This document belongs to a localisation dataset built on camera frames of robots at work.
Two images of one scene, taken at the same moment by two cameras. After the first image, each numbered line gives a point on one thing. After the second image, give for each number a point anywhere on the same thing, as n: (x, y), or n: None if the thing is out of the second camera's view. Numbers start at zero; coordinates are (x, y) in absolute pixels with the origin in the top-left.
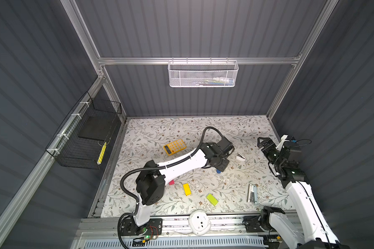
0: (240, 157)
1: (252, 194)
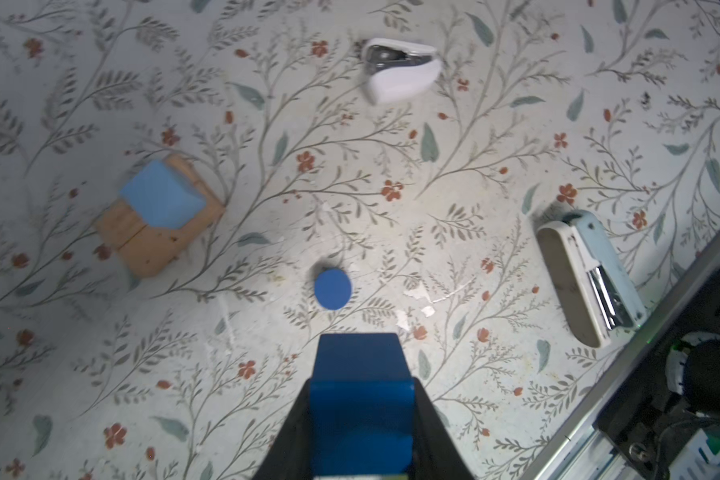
0: (397, 70)
1: (594, 286)
